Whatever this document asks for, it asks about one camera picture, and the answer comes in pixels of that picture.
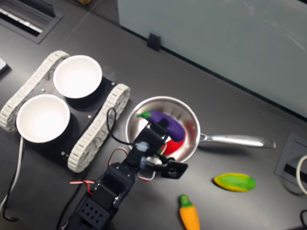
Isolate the purple toy aubergine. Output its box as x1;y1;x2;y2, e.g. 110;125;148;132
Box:
136;109;185;141

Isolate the red toy chilli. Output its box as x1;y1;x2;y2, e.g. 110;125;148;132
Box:
161;137;186;156

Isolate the tracked vehicle with white tracks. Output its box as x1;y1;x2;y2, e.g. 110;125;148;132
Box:
0;50;131;173

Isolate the black partition clip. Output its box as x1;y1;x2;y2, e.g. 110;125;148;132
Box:
146;33;162;51

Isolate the orange toy carrot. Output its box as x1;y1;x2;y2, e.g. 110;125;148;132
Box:
177;194;201;230

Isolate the green yellow toy corn cob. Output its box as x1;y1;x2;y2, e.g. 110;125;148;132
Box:
213;172;256;193

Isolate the white bowl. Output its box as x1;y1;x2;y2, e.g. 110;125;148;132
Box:
53;55;103;99
16;94;71;144

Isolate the frosted glass partition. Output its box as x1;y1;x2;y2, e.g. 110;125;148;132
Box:
117;0;307;119

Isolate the grey flat device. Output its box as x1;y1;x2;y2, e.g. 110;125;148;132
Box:
0;57;12;75

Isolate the black gripper camera board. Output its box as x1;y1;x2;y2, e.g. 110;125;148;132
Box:
160;160;189;180

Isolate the long black cable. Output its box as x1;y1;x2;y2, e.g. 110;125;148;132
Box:
106;107;140;146

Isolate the steel pan with long handle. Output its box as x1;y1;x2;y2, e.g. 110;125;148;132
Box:
125;96;276;163

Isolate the small table cable box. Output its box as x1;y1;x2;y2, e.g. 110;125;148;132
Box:
274;131;307;185

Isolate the white cable loop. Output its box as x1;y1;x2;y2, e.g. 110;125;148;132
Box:
283;154;307;196

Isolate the large open cable tray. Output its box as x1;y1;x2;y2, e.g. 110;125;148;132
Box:
0;0;65;44

